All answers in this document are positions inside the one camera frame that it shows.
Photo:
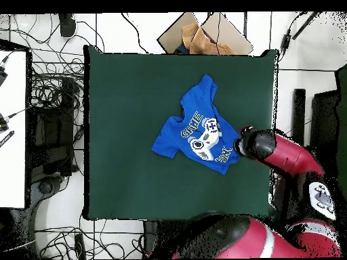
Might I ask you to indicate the blue printed t-shirt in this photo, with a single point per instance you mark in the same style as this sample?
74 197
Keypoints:
195 135

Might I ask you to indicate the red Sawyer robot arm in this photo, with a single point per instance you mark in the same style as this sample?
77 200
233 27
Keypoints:
287 157

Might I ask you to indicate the dark green table cloth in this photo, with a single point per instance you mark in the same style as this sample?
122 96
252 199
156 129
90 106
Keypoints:
135 176

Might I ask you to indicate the tan towel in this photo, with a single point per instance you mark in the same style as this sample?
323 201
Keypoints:
203 44

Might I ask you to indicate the brown cardboard box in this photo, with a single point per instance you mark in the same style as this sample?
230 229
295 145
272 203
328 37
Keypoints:
230 35

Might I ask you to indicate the black power adapter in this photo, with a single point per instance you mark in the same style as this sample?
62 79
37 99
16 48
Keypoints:
285 40

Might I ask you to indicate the person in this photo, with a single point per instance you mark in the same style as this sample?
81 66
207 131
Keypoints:
67 25

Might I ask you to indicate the white desk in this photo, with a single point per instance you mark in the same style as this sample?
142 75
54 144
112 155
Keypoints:
13 162

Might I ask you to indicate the black striped bar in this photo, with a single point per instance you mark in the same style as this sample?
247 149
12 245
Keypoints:
6 138

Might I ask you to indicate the green draped cloth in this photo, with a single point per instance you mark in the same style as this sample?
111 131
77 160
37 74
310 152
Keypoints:
342 122

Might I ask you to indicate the thin black rod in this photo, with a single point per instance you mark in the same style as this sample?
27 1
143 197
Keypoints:
305 25

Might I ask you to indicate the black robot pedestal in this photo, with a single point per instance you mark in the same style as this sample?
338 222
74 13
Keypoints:
150 235

